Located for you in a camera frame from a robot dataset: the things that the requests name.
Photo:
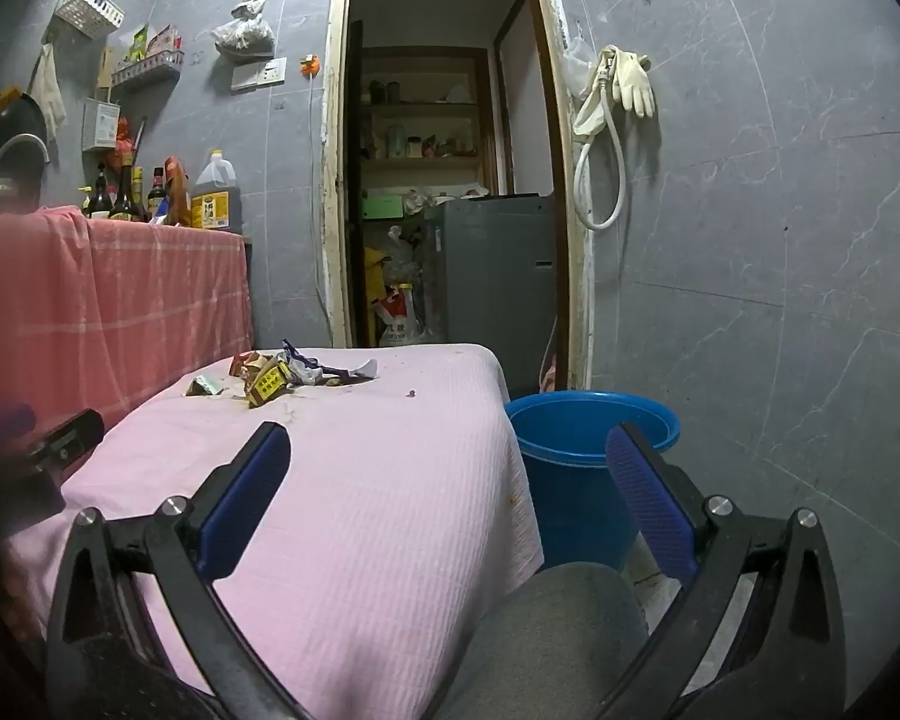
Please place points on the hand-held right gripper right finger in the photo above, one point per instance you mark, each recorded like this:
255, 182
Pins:
649, 499

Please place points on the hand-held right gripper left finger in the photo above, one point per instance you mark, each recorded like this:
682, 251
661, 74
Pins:
244, 495

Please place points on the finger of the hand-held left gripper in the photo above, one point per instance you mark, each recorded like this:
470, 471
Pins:
75, 439
0, 421

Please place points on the blue plastic bucket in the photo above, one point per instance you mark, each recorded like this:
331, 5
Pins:
570, 502

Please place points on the yellow wrapper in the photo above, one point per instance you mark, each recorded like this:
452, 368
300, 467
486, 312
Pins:
266, 384

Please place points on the red checked cloth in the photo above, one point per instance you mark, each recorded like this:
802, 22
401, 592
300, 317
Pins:
120, 300

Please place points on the pink tablecloth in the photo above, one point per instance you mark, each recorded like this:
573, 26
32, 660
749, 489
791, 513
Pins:
390, 502

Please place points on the small pink object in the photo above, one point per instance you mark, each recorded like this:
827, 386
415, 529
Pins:
549, 373

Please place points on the person's leg in grey trousers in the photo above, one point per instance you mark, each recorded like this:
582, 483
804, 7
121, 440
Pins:
547, 652

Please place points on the white and red rice bag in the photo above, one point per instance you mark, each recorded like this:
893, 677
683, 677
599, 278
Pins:
397, 319

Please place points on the yellow bag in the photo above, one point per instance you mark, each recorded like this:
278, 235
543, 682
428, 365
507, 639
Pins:
373, 270

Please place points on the brown snack packet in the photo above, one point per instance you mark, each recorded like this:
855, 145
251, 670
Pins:
177, 191

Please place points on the metal bowl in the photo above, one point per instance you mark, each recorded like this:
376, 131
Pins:
19, 154

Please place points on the grey appliance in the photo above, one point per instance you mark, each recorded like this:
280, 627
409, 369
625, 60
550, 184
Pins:
487, 277

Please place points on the large oil jug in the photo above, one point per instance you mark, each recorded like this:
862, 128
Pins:
214, 199

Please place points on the clear plastic bags bundle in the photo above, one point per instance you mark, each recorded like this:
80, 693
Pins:
403, 259

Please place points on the red plastic bag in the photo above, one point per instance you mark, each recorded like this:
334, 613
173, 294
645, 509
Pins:
124, 139

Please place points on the black wok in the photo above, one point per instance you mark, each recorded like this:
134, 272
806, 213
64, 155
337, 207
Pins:
7, 116

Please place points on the metal utensil holder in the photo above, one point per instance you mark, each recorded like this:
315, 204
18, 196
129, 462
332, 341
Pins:
99, 125

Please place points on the green box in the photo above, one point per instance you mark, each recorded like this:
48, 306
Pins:
381, 205

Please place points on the white hanging cloth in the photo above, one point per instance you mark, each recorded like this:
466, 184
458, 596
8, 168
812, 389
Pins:
49, 90

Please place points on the white crumpled bag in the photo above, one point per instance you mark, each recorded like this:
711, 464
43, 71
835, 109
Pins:
420, 201

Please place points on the dark wooden door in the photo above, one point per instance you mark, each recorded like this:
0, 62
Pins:
355, 165

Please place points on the pale green bottle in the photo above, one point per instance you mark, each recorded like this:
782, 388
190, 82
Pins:
396, 141

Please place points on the small white jar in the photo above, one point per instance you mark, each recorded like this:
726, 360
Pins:
414, 146

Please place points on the cream rubber glove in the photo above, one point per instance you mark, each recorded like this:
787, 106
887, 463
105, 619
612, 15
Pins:
589, 109
636, 86

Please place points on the green seasoning packet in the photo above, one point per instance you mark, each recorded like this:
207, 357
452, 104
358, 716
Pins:
139, 42

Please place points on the pink seasoning packet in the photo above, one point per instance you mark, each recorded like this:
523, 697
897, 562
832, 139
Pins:
165, 37

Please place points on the white plastic basket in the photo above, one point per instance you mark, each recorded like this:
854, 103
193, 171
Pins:
90, 11

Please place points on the wooden shelf unit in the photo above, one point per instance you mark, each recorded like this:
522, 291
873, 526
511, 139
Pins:
420, 111

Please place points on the dark jar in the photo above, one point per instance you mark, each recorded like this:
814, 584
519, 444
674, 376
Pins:
394, 92
377, 92

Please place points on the clear plastic bag on hook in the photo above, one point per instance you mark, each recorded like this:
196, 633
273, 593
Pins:
577, 64

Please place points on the hanging bag of dried goods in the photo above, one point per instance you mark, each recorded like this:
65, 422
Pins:
244, 31

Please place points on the worn door frame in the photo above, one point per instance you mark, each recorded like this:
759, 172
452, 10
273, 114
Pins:
337, 165

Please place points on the white wall rack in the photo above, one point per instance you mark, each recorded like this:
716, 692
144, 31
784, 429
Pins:
150, 69

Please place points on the white wall switch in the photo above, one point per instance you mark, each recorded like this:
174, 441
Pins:
244, 78

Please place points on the white wall socket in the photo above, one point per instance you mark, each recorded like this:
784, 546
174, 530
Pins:
272, 71

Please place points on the orange wall hook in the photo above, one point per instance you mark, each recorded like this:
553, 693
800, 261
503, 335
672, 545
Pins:
310, 64

